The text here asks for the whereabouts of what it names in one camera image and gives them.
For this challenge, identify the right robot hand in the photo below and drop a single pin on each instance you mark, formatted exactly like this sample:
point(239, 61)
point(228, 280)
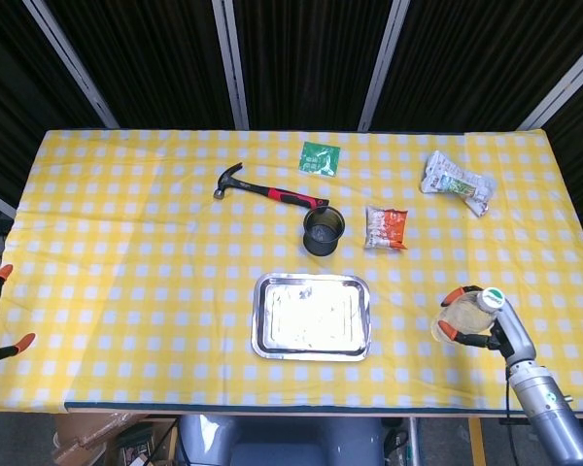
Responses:
point(515, 330)

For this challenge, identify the clear plastic bottle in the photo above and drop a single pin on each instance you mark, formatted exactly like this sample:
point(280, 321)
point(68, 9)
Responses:
point(466, 315)

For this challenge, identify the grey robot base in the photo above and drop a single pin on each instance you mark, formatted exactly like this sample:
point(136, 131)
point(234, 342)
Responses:
point(282, 442)

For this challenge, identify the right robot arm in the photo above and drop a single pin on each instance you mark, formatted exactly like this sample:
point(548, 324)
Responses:
point(549, 408)

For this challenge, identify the rectangular metal tray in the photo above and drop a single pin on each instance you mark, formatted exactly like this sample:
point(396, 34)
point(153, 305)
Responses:
point(311, 318)

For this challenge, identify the yellow checked tablecloth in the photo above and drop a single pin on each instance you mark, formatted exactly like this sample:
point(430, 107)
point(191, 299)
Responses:
point(126, 272)

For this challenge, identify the brown cardboard box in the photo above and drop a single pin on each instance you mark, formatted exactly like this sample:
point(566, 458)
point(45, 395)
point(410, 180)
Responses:
point(92, 437)

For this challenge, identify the crumpled white green snack bag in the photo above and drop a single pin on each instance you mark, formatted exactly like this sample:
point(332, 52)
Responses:
point(454, 183)

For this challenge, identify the orange and white snack bag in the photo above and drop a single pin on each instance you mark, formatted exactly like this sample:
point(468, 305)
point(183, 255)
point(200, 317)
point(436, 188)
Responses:
point(386, 228)

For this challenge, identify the black mesh pen cup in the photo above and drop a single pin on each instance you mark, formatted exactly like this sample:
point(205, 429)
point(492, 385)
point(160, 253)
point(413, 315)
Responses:
point(323, 238)

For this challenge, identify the green square packet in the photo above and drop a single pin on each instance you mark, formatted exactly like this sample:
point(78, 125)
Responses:
point(319, 158)

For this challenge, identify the black and red claw hammer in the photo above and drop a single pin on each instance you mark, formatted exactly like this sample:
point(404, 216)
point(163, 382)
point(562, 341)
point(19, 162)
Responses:
point(282, 194)

